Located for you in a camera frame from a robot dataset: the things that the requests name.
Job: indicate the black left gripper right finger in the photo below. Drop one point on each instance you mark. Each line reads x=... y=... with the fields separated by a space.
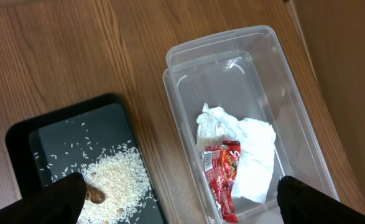
x=300 y=203

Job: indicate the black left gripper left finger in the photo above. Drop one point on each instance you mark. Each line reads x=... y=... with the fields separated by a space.
x=58 y=203

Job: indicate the large white tissue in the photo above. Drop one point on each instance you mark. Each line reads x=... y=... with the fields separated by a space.
x=257 y=140

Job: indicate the red snack wrapper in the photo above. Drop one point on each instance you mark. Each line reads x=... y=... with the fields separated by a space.
x=221 y=164

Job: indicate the black waste tray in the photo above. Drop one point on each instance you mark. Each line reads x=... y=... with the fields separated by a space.
x=48 y=147

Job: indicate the brown food scrap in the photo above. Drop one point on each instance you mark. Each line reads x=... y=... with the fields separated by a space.
x=94 y=195

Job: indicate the pile of rice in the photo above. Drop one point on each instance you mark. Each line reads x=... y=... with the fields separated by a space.
x=129 y=196

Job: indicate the clear plastic bin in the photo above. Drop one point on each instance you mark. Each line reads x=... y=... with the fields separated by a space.
x=245 y=72

